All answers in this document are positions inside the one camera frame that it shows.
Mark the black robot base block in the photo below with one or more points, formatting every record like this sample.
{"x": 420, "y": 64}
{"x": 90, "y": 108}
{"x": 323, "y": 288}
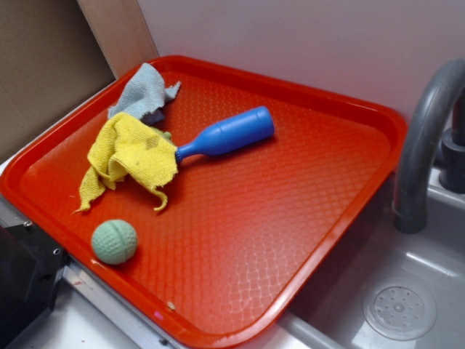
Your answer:
{"x": 32, "y": 264}

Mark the yellow cloth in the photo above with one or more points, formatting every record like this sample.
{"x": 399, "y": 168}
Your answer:
{"x": 127, "y": 147}

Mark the grey-blue cloth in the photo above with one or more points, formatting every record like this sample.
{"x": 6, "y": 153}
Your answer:
{"x": 145, "y": 96}

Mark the blue plastic bottle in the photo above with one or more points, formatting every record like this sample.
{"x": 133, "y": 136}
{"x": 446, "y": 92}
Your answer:
{"x": 230, "y": 134}

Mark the red plastic tray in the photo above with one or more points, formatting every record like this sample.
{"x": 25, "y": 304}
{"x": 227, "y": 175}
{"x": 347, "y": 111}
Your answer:
{"x": 242, "y": 232}

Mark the green dimpled ball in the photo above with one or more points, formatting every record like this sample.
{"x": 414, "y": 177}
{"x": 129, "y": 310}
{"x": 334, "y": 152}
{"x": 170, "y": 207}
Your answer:
{"x": 114, "y": 242}

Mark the grey faucet spout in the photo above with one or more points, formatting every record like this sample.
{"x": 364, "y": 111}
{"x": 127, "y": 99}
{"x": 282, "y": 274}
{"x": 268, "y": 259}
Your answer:
{"x": 432, "y": 116}

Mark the wooden board strip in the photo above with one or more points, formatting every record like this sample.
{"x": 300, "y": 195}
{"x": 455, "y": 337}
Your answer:
{"x": 121, "y": 32}

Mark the grey plastic sink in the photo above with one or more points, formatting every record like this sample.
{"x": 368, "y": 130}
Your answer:
{"x": 380, "y": 288}

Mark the brown cardboard panel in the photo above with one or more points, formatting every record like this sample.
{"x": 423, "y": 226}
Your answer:
{"x": 50, "y": 63}

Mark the black faucet handle base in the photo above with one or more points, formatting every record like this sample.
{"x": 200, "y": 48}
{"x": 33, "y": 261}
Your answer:
{"x": 452, "y": 146}

